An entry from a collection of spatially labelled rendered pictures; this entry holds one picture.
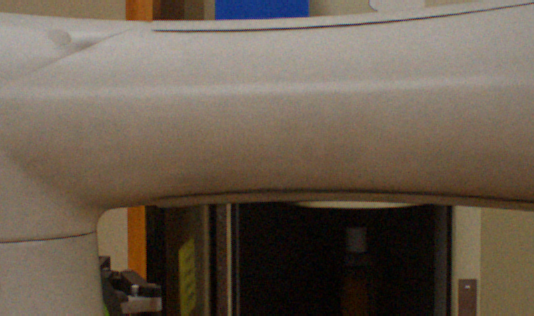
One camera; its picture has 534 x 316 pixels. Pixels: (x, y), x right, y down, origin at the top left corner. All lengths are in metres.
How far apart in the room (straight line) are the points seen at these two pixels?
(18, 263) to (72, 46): 0.11
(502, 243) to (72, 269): 1.33
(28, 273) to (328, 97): 0.17
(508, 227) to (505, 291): 0.10
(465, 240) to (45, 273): 0.90
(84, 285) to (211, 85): 0.12
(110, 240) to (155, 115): 1.30
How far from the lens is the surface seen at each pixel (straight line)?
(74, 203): 0.61
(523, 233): 1.89
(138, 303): 0.85
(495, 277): 1.89
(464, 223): 1.44
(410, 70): 0.57
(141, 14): 1.33
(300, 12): 1.31
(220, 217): 1.42
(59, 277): 0.60
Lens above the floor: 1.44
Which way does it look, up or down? 3 degrees down
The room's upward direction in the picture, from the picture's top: straight up
